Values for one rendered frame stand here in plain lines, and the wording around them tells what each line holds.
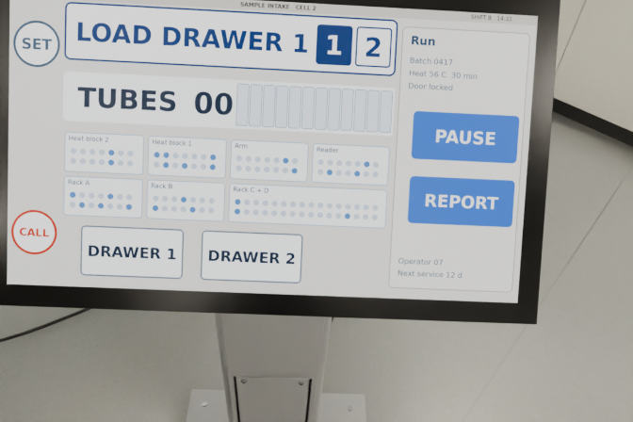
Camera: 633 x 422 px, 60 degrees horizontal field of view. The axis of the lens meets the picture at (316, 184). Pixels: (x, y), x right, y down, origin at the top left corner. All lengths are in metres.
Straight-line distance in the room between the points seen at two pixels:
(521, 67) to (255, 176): 0.26
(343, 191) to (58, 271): 0.27
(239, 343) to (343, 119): 0.40
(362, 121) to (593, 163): 2.03
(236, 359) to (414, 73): 0.50
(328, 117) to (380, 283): 0.16
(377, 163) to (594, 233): 1.72
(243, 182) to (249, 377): 0.44
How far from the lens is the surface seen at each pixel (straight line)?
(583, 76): 2.53
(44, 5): 0.57
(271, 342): 0.79
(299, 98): 0.51
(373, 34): 0.52
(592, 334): 1.89
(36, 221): 0.56
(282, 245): 0.51
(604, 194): 2.36
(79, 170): 0.54
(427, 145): 0.52
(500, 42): 0.55
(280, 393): 0.93
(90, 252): 0.55
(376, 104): 0.51
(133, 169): 0.53
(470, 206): 0.53
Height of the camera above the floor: 1.41
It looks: 44 degrees down
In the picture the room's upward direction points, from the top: 4 degrees clockwise
